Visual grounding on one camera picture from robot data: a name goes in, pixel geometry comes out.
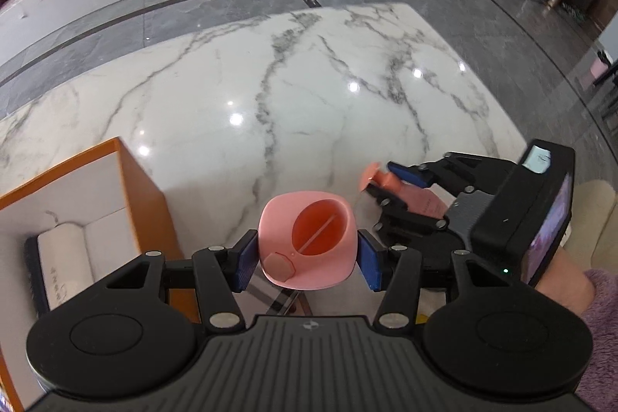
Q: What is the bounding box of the dark green box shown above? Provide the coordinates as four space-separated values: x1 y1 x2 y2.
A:
25 236 51 316

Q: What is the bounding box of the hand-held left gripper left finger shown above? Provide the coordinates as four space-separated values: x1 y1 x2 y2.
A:
103 229 260 336

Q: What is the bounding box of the white rectangular box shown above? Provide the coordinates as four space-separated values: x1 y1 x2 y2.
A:
37 223 97 311

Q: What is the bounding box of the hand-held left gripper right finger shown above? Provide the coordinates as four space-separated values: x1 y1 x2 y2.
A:
356 229 513 332

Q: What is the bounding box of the cream cushion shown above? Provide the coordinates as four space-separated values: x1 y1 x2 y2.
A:
567 179 618 273

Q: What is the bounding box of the person's right forearm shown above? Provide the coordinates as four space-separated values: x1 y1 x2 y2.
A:
533 243 618 412

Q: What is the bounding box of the pink cup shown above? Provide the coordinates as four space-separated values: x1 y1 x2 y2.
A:
257 194 358 290

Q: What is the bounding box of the pink bottle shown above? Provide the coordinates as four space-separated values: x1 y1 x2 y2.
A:
360 162 447 220

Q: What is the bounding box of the plaid box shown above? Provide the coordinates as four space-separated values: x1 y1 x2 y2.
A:
236 279 311 322

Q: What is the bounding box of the orange storage box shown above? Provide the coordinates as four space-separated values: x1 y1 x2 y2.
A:
0 138 204 412

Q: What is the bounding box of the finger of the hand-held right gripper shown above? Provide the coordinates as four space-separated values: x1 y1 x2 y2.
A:
386 153 513 203
371 192 467 249

